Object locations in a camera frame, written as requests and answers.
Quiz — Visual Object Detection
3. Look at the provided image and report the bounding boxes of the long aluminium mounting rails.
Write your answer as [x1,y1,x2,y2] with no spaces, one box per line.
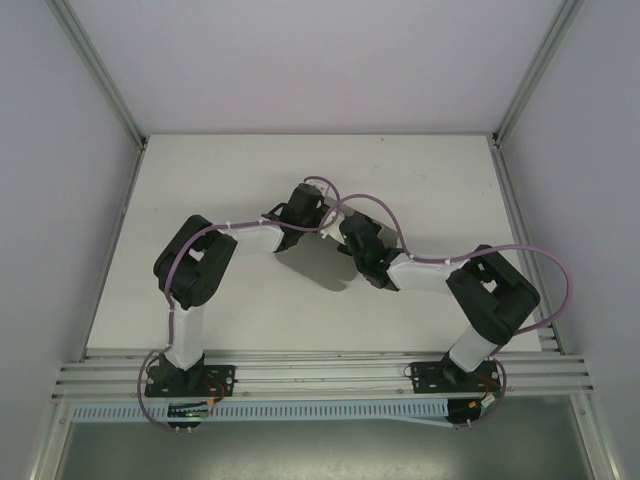
[52,348,599,401]

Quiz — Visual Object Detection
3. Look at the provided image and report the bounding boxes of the grey metal sheet panel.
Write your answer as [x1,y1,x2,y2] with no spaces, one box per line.
[62,419,594,480]

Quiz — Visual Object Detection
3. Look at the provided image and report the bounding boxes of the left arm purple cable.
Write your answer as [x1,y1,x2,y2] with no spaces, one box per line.
[135,173,344,434]

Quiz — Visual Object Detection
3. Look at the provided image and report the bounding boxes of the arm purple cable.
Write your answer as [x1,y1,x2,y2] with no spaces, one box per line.
[135,173,344,434]
[327,193,574,431]

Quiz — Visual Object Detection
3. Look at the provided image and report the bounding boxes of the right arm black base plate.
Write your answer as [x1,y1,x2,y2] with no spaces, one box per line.
[408,359,503,394]

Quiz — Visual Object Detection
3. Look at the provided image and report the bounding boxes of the aluminium side rail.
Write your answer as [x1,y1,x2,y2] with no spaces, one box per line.
[492,144,564,354]
[79,139,149,364]

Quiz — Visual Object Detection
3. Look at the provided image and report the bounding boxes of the light blue slotted cable duct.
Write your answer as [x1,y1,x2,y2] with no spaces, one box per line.
[72,398,454,430]

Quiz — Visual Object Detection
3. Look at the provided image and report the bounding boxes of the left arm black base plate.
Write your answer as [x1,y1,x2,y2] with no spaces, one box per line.
[143,363,237,399]

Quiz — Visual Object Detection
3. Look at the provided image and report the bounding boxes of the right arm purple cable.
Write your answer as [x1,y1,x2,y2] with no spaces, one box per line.
[327,193,574,431]

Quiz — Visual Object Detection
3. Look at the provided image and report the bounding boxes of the aluminium frame post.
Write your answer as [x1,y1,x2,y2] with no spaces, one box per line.
[492,0,591,149]
[47,0,149,151]

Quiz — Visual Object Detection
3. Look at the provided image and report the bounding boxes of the aluminium frame leg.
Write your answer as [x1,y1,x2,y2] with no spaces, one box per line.
[569,394,624,480]
[29,397,71,480]

